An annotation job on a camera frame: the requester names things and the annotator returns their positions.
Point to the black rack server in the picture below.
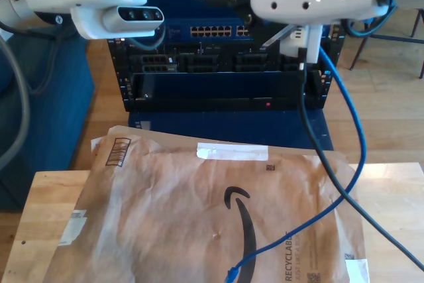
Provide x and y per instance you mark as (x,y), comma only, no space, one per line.
(228,61)

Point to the black metal chair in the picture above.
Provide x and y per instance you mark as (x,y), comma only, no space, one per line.
(397,38)

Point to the dark blue rack base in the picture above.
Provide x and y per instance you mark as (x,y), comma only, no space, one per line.
(232,127)

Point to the blue sofa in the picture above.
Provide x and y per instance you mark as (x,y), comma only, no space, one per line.
(49,130)

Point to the brown paper mailer with logo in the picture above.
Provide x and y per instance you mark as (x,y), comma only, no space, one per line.
(185,230)

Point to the blue network switch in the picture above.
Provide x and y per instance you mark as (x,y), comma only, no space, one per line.
(215,14)

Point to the black server rack frame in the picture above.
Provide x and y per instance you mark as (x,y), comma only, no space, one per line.
(119,74)

